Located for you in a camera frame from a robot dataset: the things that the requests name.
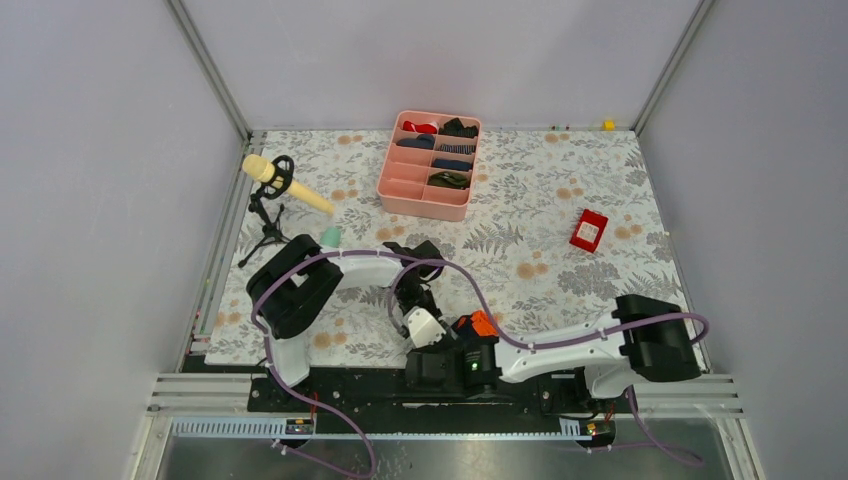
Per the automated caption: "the floral table mat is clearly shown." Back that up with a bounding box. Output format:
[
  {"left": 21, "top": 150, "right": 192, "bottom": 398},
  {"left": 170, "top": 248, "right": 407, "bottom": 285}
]
[{"left": 205, "top": 129, "right": 704, "bottom": 371}]

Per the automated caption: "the black rolled garment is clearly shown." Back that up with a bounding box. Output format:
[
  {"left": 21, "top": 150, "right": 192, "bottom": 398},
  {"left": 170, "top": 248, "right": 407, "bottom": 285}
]
[{"left": 439, "top": 117, "right": 479, "bottom": 139}]

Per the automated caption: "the striped rolled garment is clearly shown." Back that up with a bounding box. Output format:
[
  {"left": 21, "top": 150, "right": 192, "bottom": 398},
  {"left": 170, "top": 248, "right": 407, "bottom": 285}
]
[{"left": 438, "top": 144, "right": 477, "bottom": 155}]

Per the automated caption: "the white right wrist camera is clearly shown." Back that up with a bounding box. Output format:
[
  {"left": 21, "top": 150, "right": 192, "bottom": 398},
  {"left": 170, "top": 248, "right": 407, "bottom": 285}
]
[{"left": 404, "top": 307, "right": 446, "bottom": 348}]

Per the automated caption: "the olive green rolled garment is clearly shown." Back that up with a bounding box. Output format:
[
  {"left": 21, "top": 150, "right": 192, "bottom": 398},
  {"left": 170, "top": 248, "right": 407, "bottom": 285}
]
[{"left": 427, "top": 171, "right": 471, "bottom": 190}]

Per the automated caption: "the mint green microphone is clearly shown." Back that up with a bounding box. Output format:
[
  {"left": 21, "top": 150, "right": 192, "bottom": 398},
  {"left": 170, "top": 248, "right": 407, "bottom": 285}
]
[{"left": 320, "top": 227, "right": 341, "bottom": 248}]

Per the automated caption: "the navy orange boxer underwear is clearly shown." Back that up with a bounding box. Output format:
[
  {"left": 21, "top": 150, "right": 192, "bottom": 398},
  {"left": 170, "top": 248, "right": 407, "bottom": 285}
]
[{"left": 451, "top": 310, "right": 499, "bottom": 346}]

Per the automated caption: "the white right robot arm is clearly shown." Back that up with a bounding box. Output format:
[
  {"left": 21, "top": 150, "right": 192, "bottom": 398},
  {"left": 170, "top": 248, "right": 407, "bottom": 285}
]
[{"left": 404, "top": 294, "right": 701, "bottom": 412}]

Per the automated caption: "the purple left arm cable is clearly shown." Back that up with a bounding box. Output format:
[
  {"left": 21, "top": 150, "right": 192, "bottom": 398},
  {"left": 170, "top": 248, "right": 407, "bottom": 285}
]
[{"left": 250, "top": 248, "right": 446, "bottom": 480}]

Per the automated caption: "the red small box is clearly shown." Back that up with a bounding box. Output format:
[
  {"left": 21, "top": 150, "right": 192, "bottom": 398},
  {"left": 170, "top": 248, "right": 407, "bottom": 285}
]
[{"left": 569, "top": 209, "right": 609, "bottom": 253}]

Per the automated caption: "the black tripod microphone stand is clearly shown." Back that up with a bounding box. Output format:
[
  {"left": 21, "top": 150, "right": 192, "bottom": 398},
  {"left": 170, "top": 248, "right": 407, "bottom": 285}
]
[{"left": 237, "top": 182, "right": 289, "bottom": 268}]

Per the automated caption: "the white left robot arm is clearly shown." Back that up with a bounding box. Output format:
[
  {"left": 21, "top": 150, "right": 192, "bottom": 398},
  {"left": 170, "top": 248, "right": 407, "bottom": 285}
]
[{"left": 246, "top": 234, "right": 447, "bottom": 411}]

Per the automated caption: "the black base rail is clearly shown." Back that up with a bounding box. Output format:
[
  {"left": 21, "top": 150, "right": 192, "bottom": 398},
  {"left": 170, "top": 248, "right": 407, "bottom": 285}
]
[{"left": 247, "top": 367, "right": 630, "bottom": 436}]

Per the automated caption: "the navy rolled garment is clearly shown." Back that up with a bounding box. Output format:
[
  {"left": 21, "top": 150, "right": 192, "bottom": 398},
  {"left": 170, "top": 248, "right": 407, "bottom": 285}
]
[{"left": 395, "top": 134, "right": 436, "bottom": 150}]

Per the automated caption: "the red rolled garment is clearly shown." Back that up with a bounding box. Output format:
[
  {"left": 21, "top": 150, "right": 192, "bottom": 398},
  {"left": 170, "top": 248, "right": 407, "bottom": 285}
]
[{"left": 401, "top": 120, "right": 439, "bottom": 135}]

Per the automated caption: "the yellow microphone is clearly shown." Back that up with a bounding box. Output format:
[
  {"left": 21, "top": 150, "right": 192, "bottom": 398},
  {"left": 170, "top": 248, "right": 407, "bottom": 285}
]
[{"left": 242, "top": 154, "right": 335, "bottom": 215}]

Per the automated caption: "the pink compartment organizer box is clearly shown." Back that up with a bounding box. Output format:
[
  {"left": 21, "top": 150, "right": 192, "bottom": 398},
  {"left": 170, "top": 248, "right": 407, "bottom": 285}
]
[{"left": 377, "top": 110, "right": 483, "bottom": 222}]

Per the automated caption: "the blue rolled garment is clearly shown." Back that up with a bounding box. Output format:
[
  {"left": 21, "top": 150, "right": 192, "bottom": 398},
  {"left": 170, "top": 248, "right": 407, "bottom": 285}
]
[{"left": 431, "top": 158, "right": 473, "bottom": 172}]

